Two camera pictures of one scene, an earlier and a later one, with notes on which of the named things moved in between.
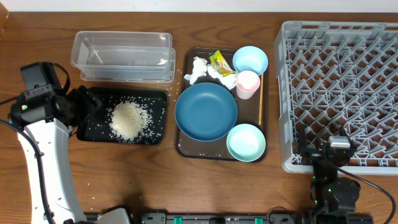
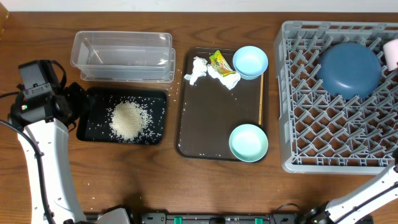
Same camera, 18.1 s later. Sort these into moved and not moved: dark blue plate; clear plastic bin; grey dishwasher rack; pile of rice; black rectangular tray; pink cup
Moved: pink cup; dark blue plate
Not moved: clear plastic bin; pile of rice; black rectangular tray; grey dishwasher rack
